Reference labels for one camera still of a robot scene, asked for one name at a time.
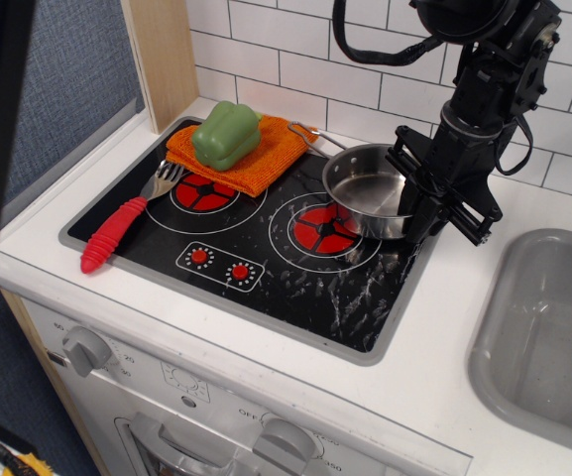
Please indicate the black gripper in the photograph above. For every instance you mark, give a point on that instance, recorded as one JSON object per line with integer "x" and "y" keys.
{"x": 446, "y": 181}

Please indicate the stainless steel saucepan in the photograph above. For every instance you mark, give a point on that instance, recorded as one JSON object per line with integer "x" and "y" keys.
{"x": 362, "y": 182}

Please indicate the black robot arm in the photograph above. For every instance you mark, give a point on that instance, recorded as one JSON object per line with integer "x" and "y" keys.
{"x": 500, "y": 77}

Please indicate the black toy stovetop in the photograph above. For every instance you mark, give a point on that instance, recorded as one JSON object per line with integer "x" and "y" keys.
{"x": 282, "y": 260}

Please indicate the orange folded cloth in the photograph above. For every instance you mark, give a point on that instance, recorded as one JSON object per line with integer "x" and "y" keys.
{"x": 278, "y": 150}

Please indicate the grey sink basin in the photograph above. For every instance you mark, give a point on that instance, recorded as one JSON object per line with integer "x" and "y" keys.
{"x": 520, "y": 365}

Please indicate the green toy bell pepper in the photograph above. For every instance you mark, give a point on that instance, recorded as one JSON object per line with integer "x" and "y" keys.
{"x": 229, "y": 133}

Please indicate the grey right oven knob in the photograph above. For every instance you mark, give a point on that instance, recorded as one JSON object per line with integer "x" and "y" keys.
{"x": 285, "y": 445}

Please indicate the grey oven knob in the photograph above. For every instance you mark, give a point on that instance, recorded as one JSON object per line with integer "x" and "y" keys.
{"x": 285, "y": 445}
{"x": 85, "y": 350}

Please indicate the white toy oven front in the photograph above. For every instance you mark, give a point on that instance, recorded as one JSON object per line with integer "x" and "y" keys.
{"x": 144, "y": 416}

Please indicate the grey left oven knob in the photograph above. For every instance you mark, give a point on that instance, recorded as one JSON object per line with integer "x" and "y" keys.
{"x": 85, "y": 350}

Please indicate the yellow object on floor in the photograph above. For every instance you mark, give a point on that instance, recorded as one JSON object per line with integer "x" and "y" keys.
{"x": 28, "y": 465}

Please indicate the fork with red handle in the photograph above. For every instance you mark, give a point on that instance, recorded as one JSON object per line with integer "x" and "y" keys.
{"x": 104, "y": 241}

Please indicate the wooden side post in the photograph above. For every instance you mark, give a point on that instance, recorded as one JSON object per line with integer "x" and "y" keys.
{"x": 161, "y": 45}

